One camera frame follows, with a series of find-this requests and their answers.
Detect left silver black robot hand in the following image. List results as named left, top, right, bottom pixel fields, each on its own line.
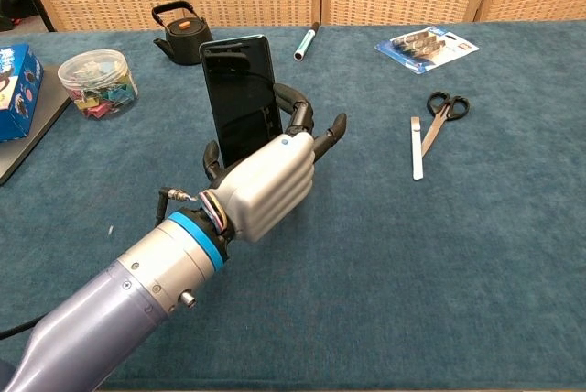
left=202, top=82, right=348, bottom=244

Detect black smartphone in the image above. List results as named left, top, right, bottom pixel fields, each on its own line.
left=198, top=34, right=284, bottom=169

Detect green white marker pen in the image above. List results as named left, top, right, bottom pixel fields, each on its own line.
left=292, top=21, right=320, bottom=62

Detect white plastic scissor sheath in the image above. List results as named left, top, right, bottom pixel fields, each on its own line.
left=410, top=116, right=425, bottom=181

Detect blue table cloth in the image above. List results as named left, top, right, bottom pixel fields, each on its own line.
left=0, top=19, right=586, bottom=391

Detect black cast iron teapot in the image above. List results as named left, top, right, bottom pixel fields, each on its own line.
left=151, top=0, right=217, bottom=66

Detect clear jar of coloured clips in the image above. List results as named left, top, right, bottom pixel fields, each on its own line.
left=57, top=49, right=139, bottom=121

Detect binder clip blister pack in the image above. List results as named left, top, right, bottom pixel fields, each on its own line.
left=374, top=25, right=480, bottom=76

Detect grey closed laptop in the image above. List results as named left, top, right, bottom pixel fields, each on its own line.
left=0, top=64, right=73, bottom=185

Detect blue cookie box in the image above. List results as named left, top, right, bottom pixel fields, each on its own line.
left=0, top=43, right=45, bottom=143

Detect black arm cable with plug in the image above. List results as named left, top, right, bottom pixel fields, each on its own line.
left=0, top=185, right=202, bottom=342

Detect black handled scissors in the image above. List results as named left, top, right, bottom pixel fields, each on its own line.
left=419, top=91, right=472, bottom=158

